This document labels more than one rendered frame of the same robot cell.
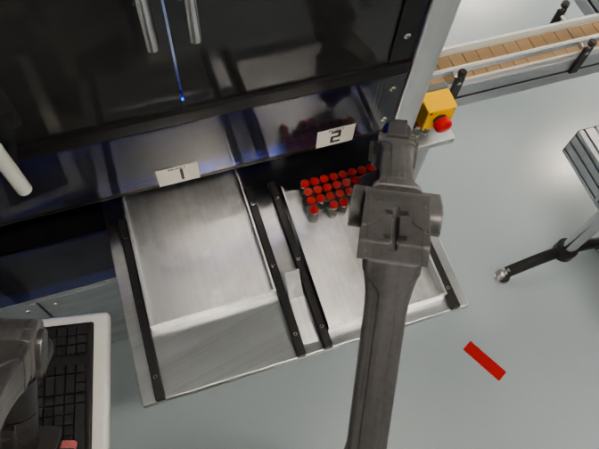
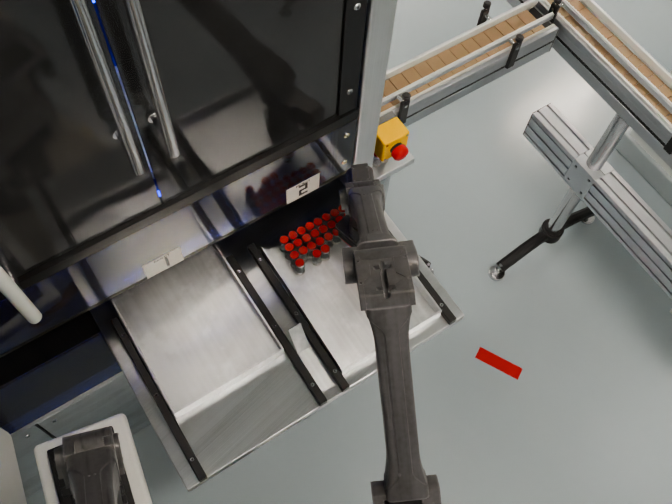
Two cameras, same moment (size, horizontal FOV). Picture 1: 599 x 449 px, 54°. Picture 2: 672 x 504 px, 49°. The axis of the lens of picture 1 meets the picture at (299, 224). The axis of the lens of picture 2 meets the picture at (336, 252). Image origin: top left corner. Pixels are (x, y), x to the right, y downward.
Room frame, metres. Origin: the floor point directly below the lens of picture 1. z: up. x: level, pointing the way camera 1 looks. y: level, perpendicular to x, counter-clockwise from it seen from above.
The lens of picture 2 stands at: (-0.10, 0.07, 2.41)
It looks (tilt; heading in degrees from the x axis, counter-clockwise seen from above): 64 degrees down; 346
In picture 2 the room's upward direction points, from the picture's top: 5 degrees clockwise
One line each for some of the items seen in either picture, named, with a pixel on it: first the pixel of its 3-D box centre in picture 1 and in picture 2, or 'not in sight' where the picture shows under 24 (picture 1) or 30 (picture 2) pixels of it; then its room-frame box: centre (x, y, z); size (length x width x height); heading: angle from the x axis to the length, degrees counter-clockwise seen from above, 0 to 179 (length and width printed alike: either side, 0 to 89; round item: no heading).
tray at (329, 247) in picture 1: (359, 240); (349, 281); (0.55, -0.14, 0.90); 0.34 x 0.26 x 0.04; 23
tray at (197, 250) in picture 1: (195, 238); (192, 318); (0.51, 0.22, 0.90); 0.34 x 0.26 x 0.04; 24
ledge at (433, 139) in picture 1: (419, 123); (377, 151); (0.90, -0.27, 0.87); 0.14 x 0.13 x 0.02; 24
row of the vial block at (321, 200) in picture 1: (343, 197); (324, 243); (0.65, -0.09, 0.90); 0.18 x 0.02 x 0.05; 113
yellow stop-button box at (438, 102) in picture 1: (433, 107); (387, 137); (0.86, -0.27, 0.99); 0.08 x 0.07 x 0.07; 24
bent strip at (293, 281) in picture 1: (300, 306); (311, 357); (0.38, -0.02, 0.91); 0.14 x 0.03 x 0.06; 23
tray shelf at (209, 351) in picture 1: (280, 250); (276, 310); (0.52, 0.04, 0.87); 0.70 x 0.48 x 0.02; 114
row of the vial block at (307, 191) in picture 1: (340, 188); (318, 235); (0.67, -0.08, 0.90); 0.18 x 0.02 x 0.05; 113
